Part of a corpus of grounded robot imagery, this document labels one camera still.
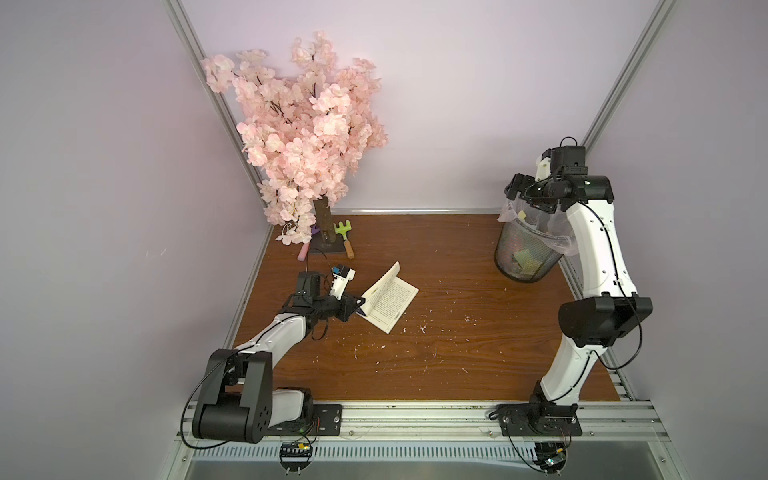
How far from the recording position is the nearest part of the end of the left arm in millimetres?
756

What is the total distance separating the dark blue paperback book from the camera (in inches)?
35.1

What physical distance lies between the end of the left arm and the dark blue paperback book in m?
0.08
